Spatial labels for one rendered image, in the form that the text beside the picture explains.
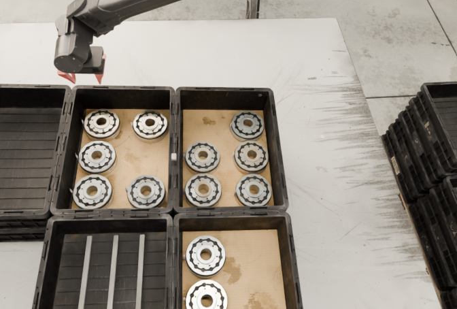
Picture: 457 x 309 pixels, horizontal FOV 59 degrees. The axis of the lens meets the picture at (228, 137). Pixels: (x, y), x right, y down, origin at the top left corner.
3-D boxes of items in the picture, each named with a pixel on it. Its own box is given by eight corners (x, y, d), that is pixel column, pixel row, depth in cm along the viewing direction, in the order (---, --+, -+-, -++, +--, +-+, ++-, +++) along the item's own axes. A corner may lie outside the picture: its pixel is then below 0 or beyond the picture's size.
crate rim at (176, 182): (175, 90, 123) (175, 86, 121) (271, 92, 126) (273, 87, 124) (173, 216, 103) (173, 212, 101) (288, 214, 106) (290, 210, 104)
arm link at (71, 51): (117, 15, 89) (84, -9, 82) (116, 55, 83) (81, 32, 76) (81, 42, 94) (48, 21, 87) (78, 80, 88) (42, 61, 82)
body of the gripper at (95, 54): (101, 71, 96) (96, 50, 89) (56, 71, 94) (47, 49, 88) (104, 51, 99) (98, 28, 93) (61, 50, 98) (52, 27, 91)
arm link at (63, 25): (82, 9, 87) (54, 9, 86) (80, 32, 84) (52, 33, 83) (88, 33, 93) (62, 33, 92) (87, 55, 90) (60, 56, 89)
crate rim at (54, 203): (73, 89, 120) (72, 84, 118) (175, 90, 123) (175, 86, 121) (51, 218, 100) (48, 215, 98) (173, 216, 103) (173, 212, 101)
